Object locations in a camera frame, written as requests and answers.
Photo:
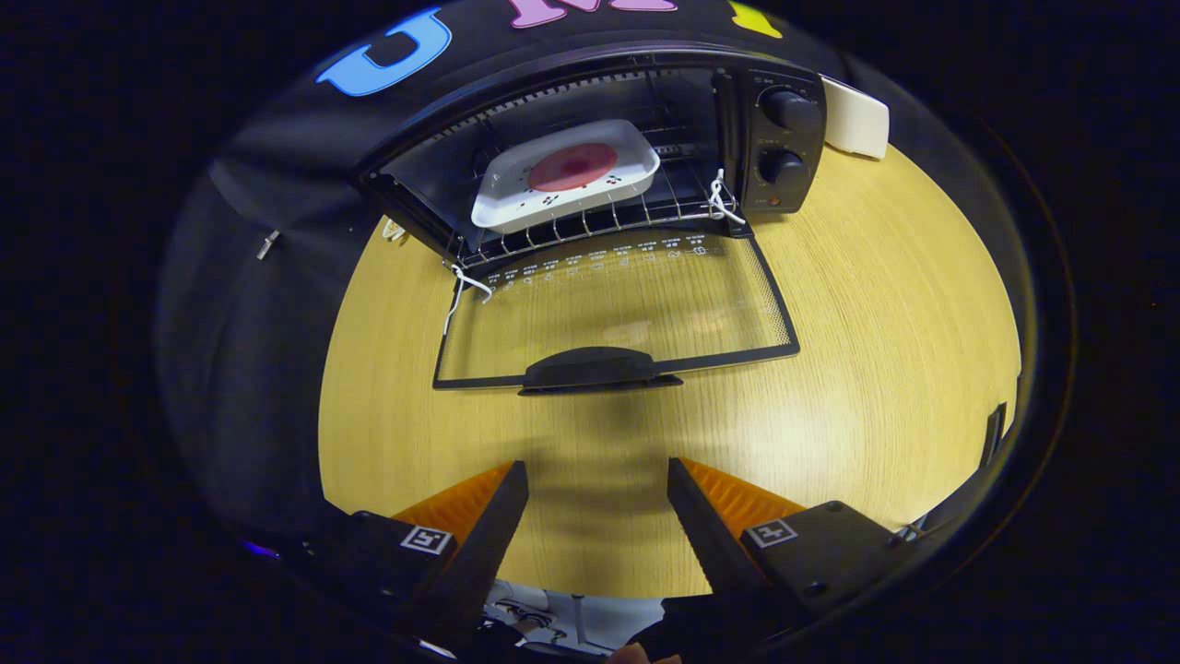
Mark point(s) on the black toaster oven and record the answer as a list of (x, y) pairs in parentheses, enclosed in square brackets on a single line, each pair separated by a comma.
[(784, 138)]

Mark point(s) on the white toaster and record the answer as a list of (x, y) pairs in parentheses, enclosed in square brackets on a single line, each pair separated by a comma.
[(857, 120)]

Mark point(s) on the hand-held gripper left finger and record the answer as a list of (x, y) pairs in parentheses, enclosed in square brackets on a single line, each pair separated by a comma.
[(484, 553)]

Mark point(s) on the white square plate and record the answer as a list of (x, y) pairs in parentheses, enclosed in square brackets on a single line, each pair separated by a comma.
[(516, 198)]

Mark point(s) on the pink round food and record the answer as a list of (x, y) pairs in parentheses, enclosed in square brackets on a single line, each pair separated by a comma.
[(572, 168)]

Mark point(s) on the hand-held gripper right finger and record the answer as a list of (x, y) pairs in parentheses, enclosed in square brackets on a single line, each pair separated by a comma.
[(710, 553)]

